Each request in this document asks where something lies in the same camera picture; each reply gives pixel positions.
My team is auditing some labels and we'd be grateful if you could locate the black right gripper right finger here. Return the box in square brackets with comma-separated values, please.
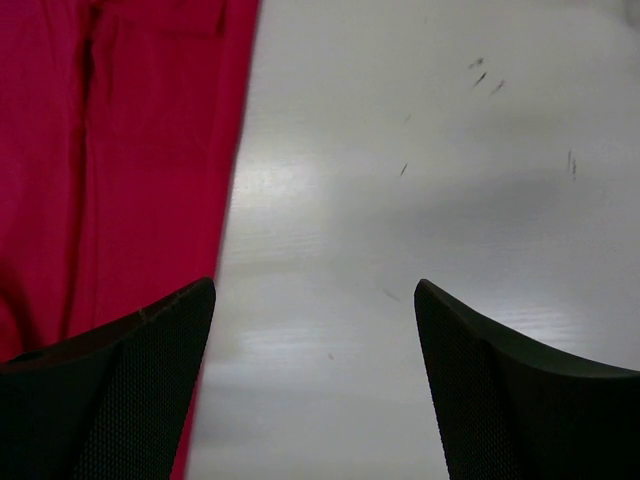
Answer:
[414, 279, 639, 479]

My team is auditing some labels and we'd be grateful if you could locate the pink red t shirt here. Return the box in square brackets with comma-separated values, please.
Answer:
[0, 0, 264, 480]

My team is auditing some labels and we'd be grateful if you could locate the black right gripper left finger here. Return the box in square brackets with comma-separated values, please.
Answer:
[1, 278, 215, 480]

